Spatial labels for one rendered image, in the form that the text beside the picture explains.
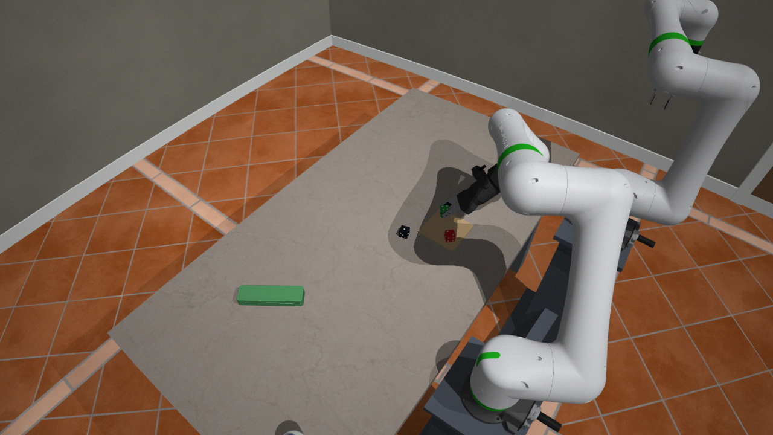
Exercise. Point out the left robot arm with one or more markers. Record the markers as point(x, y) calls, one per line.
point(571, 369)

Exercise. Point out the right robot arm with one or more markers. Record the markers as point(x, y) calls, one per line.
point(725, 91)

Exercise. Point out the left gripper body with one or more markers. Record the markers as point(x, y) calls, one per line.
point(484, 189)

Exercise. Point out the tan flat mat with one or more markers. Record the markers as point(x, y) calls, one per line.
point(435, 228)

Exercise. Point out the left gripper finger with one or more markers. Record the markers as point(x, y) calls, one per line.
point(451, 201)
point(451, 211)

